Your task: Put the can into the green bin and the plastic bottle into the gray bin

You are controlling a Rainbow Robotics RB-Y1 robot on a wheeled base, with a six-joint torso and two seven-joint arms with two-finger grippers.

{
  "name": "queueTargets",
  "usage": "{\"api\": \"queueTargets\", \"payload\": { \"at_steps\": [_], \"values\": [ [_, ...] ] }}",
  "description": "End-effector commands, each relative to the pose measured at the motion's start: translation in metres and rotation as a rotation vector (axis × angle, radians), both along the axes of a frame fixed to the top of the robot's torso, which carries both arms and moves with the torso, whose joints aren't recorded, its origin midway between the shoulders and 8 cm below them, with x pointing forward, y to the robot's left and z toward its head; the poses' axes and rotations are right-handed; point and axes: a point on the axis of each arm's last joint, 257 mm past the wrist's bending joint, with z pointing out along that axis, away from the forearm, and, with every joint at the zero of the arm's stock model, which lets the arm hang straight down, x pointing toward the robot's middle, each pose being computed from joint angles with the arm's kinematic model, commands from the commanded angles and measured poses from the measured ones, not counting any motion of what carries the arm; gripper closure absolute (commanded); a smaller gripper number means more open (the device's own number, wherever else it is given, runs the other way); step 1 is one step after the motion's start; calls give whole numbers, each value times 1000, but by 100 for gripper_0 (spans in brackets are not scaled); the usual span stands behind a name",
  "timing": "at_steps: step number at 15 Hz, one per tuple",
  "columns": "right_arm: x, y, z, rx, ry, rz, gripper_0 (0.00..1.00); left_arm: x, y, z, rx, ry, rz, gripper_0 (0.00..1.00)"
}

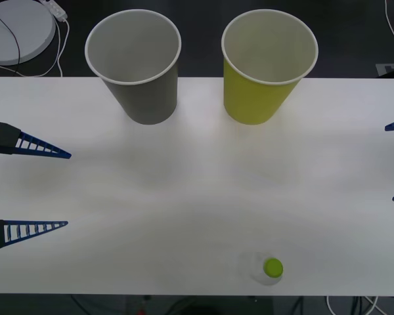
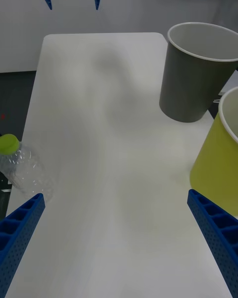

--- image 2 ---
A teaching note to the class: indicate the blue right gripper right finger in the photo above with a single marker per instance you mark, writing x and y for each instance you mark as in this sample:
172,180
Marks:
218,233

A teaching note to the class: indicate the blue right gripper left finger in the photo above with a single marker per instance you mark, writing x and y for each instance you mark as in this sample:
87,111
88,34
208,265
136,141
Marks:
19,228

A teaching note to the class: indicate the yellow-green plastic waste bin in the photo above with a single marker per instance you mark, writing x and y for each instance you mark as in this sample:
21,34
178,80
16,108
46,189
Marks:
213,169

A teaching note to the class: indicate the clear bottle with green cap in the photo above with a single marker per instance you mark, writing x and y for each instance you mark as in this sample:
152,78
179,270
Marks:
22,166

